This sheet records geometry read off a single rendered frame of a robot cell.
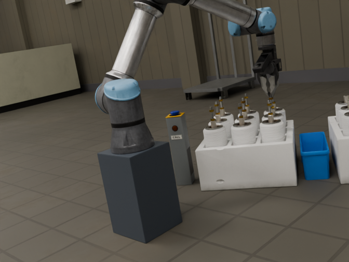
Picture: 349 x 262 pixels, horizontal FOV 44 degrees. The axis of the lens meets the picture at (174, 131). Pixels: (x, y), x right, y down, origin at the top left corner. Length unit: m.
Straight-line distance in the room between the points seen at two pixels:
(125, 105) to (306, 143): 0.98
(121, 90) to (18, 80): 5.05
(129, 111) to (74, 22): 5.68
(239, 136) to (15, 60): 4.98
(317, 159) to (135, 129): 0.76
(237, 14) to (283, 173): 0.64
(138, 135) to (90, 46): 5.40
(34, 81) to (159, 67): 1.88
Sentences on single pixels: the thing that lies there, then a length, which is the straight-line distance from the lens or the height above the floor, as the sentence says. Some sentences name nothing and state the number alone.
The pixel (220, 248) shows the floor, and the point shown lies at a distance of 1.38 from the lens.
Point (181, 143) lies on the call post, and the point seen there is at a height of 0.19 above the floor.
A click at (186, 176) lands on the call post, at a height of 0.04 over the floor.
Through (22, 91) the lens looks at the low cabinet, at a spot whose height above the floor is 0.23.
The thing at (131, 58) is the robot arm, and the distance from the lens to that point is 1.57.
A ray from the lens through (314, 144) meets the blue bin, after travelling 2.09.
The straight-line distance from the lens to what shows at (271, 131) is 1.75.
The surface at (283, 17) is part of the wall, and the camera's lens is 4.48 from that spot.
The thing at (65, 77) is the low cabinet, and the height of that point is 0.29.
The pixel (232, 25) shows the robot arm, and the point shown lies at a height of 0.65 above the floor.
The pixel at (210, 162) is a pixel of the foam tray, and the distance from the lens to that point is 1.79.
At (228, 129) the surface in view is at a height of 0.22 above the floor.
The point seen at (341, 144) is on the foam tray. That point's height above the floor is 0.16.
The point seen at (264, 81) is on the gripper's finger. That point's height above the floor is 0.40.
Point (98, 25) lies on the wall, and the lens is 6.55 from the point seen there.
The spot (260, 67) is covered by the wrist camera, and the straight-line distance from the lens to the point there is 1.78.
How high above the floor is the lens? 0.65
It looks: 12 degrees down
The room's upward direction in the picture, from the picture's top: 9 degrees counter-clockwise
